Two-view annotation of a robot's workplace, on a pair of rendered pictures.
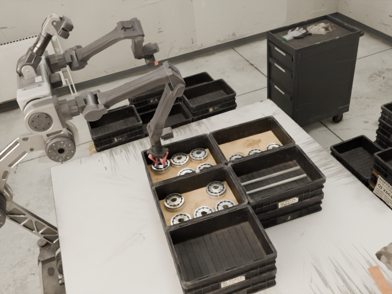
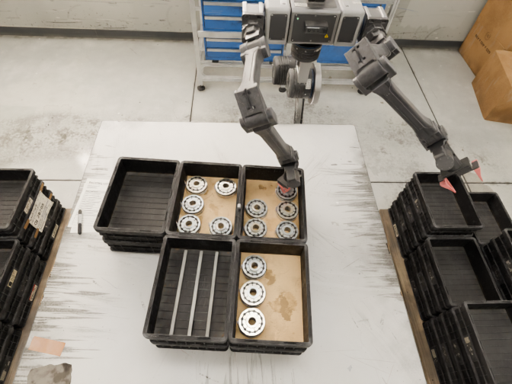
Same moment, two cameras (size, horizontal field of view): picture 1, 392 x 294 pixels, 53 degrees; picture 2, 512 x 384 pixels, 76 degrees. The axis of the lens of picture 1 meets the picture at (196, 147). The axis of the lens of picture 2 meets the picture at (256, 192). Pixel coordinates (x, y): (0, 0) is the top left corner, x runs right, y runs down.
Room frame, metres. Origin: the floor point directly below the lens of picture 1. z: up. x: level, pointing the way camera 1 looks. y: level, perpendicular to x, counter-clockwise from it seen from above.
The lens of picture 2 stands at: (1.70, -0.73, 2.16)
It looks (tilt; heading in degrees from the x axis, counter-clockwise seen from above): 56 degrees down; 100
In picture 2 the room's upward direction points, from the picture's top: 5 degrees clockwise
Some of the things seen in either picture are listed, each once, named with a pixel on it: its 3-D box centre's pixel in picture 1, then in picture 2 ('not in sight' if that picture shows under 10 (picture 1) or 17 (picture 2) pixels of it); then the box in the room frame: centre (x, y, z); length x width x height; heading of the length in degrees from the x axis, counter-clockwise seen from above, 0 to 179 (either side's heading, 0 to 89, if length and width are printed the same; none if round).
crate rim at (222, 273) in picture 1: (219, 243); (140, 193); (1.05, -0.04, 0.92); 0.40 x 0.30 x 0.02; 102
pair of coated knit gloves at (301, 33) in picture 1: (294, 33); not in sight; (3.10, -0.96, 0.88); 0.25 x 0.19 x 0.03; 106
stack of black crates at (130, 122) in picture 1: (120, 142); (429, 216); (2.62, 0.61, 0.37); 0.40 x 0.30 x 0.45; 106
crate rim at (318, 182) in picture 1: (275, 172); (193, 284); (1.42, -0.37, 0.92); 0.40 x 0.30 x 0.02; 102
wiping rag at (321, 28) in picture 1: (320, 27); not in sight; (3.13, -1.19, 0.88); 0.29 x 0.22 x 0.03; 106
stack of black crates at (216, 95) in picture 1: (209, 114); (480, 352); (2.84, -0.16, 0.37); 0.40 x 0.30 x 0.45; 106
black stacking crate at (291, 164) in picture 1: (275, 179); (194, 288); (1.42, -0.37, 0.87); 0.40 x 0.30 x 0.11; 102
